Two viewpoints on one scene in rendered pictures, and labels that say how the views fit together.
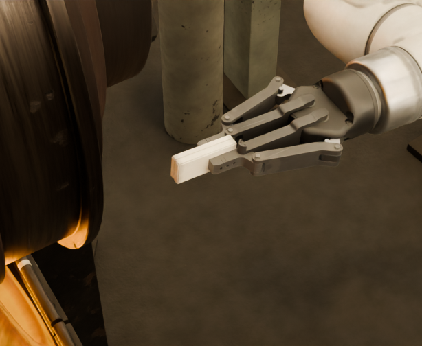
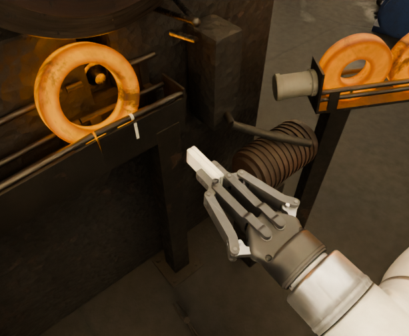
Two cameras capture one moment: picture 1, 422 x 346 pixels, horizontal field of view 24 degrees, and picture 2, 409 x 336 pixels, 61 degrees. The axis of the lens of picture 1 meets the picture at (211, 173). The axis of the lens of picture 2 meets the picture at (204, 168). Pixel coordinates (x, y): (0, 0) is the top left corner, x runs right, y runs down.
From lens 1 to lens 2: 81 cm
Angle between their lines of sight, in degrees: 50
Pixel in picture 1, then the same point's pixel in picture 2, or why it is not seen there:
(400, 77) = (326, 290)
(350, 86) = (295, 245)
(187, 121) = not seen: hidden behind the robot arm
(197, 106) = not seen: outside the picture
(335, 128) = (256, 247)
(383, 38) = (392, 284)
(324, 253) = not seen: outside the picture
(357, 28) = (403, 267)
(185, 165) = (189, 154)
